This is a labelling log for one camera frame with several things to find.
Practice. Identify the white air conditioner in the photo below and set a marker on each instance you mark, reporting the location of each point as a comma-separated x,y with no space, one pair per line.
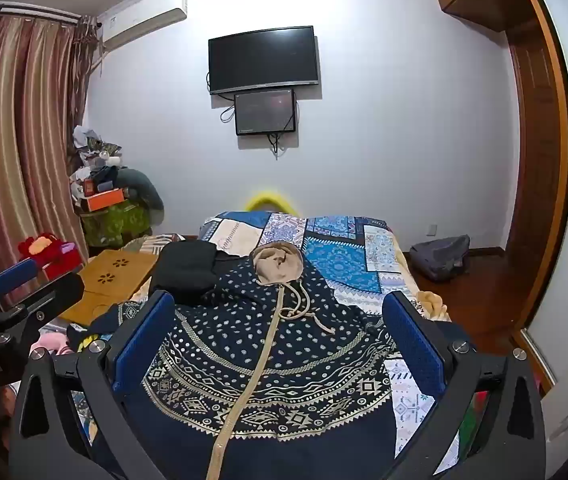
146,17

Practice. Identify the black wall television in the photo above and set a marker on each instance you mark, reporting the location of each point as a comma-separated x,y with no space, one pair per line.
264,60

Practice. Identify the red plush toy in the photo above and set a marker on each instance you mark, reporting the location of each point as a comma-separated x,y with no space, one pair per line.
38,247

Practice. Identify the green patterned cloth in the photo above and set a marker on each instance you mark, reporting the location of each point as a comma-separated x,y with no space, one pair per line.
116,222

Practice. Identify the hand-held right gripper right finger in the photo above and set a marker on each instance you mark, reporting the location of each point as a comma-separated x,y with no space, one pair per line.
414,345

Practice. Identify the pink slipper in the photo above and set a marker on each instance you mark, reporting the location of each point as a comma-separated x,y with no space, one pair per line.
51,342

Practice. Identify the small black monitor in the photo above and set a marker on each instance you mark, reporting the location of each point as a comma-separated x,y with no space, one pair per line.
265,111

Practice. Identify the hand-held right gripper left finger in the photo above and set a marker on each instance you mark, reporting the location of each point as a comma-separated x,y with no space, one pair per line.
138,345

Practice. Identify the brown wooden door frame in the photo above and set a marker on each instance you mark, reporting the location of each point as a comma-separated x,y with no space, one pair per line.
544,160

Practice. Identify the blue patchwork blanket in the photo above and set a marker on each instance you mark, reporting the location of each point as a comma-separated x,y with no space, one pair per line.
344,255

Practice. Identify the white wall socket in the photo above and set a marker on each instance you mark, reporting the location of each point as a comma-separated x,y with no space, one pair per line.
432,230

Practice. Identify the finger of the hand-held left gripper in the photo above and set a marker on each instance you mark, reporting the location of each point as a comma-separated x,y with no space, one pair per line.
58,290
13,272

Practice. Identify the orange box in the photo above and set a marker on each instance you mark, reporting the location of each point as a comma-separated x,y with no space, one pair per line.
106,200

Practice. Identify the grey backpack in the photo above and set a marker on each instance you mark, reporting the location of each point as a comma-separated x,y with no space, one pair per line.
439,257

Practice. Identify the striped brown curtain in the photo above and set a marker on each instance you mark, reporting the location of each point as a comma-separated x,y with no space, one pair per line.
13,150

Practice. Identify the navy patterned hooded garment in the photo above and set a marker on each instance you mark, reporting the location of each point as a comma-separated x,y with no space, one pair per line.
274,360

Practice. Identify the pile of clutter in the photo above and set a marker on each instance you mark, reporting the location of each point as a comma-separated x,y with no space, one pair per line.
93,160

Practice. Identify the black folded clothes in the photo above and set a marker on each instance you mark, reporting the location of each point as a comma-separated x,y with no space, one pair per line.
183,272

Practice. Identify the yellow round object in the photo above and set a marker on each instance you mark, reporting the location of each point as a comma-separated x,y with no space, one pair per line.
266,199

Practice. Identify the grey cushion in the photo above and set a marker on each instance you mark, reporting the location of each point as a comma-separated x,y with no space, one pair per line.
141,187

